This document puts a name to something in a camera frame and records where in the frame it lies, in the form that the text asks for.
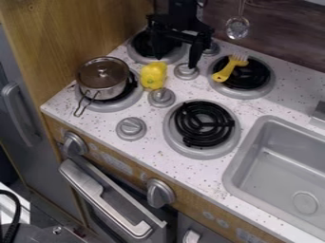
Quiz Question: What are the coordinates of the silver pot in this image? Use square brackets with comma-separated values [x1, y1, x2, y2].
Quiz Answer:
[72, 56, 134, 119]

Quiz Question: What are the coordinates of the grey toy fridge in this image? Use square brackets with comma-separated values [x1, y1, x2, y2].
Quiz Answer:
[0, 25, 83, 224]

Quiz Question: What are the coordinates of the silver lid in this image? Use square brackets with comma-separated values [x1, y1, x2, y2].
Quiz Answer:
[76, 56, 131, 89]

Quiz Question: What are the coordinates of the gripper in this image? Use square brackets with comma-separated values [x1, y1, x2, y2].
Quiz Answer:
[144, 13, 217, 70]

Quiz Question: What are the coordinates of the yellow brush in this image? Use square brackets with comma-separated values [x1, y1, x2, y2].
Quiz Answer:
[210, 52, 251, 84]

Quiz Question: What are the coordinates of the toy sink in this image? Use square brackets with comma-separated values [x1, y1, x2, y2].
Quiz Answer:
[220, 114, 325, 242]

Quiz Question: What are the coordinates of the silver ladle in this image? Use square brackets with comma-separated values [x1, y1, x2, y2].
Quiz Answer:
[223, 0, 252, 41]

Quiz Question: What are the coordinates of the yellow toy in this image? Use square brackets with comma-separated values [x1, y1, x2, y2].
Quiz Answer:
[139, 61, 169, 91]

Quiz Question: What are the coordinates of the toy stove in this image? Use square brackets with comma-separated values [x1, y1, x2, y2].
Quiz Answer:
[72, 28, 277, 161]

